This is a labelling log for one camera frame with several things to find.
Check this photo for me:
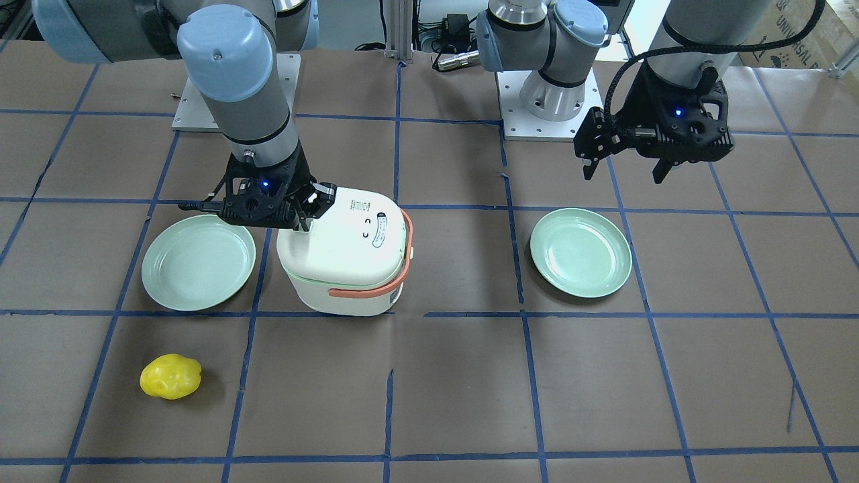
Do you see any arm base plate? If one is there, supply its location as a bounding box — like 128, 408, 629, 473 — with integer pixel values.
496, 71, 603, 143
172, 52, 301, 133

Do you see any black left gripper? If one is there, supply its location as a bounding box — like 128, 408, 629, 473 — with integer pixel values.
574, 64, 734, 184

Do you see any aluminium frame post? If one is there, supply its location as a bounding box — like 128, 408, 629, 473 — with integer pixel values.
383, 0, 417, 64

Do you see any green plate near right arm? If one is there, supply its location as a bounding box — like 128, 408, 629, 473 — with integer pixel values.
141, 215, 256, 311

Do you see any yellow lemon toy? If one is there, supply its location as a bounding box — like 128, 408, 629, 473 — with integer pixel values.
139, 354, 202, 400

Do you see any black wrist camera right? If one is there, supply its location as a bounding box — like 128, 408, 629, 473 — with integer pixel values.
178, 176, 299, 226

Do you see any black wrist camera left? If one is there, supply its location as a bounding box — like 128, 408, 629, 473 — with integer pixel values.
660, 80, 728, 146

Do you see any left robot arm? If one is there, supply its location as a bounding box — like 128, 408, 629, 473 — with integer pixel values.
473, 1, 826, 183

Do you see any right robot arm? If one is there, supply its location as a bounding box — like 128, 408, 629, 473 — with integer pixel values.
32, 1, 336, 231

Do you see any green plate near left arm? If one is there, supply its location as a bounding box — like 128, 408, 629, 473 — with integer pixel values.
529, 208, 632, 299

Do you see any brown paper table mat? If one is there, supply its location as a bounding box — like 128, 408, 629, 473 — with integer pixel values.
1, 41, 858, 482

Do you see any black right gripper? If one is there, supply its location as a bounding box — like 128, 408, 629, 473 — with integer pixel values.
224, 144, 336, 232

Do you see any cream rice cooker orange handle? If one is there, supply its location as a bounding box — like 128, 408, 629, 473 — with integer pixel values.
276, 187, 415, 317

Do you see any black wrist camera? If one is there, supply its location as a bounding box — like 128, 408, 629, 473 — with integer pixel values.
660, 80, 728, 146
178, 176, 299, 226

